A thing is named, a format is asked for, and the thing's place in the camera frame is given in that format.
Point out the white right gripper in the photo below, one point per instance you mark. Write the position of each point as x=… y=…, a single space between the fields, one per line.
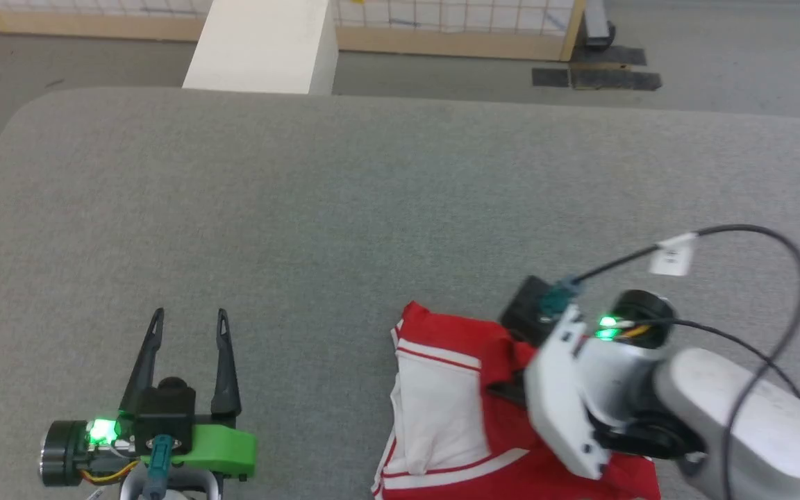
x=560 y=389

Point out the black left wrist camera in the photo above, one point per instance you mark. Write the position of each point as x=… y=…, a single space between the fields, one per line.
x=164 y=410

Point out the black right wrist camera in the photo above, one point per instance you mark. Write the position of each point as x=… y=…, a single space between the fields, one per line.
x=525 y=305

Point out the small black floor tape patch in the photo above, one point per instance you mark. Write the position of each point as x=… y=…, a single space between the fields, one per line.
x=551 y=77

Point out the dark grey floor mat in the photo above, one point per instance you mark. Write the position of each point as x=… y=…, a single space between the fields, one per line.
x=612 y=55

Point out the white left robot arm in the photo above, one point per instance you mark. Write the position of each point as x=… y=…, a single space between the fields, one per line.
x=192 y=487

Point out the white rectangular box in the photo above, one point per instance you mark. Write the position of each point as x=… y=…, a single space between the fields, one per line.
x=261 y=48

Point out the lemon print partition screen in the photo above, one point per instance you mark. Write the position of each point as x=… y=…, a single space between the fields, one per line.
x=455 y=43

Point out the grey fabric sofa cushion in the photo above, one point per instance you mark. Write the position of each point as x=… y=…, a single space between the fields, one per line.
x=303 y=208

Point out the red and white shirt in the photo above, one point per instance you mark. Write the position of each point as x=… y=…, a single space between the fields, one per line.
x=442 y=417

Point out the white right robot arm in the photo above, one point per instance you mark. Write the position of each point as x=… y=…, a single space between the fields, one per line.
x=775 y=437

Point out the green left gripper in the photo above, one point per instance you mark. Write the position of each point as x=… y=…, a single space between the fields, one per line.
x=223 y=448

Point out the black and yellow floor plate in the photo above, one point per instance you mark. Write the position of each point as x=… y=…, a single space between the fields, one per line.
x=615 y=78

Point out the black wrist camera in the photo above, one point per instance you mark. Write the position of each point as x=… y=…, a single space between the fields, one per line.
x=525 y=305
x=164 y=410

